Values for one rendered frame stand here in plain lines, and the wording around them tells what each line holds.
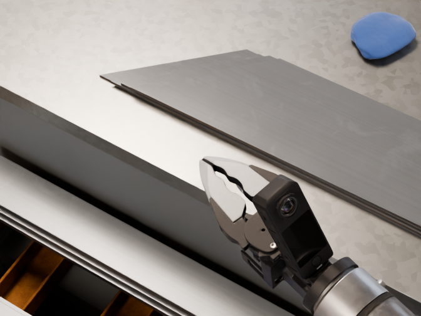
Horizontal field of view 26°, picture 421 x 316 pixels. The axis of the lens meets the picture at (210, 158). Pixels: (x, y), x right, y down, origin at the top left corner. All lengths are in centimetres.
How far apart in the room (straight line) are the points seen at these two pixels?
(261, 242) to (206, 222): 61
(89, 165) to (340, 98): 47
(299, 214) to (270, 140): 61
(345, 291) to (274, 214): 11
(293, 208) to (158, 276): 75
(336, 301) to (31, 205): 91
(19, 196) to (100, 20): 37
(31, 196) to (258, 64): 50
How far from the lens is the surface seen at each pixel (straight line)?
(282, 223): 92
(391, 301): 95
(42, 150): 176
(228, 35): 171
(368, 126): 156
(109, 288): 184
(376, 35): 169
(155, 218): 168
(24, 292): 185
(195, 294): 162
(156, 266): 165
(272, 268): 99
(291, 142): 153
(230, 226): 99
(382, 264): 145
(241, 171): 102
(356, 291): 95
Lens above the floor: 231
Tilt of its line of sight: 55 degrees down
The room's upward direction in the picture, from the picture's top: straight up
